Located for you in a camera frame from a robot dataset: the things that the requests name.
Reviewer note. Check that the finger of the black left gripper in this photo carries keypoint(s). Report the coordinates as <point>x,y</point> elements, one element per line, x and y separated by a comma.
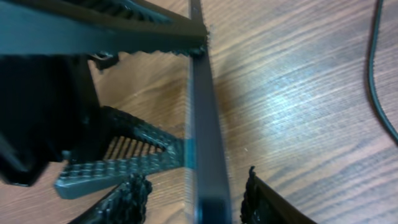
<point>49,27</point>
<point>118,145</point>

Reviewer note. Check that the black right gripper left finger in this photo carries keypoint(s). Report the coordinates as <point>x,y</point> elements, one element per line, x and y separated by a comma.
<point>125,204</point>

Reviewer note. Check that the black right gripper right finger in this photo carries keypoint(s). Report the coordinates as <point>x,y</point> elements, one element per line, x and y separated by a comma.
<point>263,205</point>

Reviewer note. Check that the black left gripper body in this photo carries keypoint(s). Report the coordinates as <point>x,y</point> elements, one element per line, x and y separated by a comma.
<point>49,105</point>

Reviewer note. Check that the blue screen smartphone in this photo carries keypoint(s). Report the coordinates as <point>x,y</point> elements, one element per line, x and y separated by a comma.
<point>204,152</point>

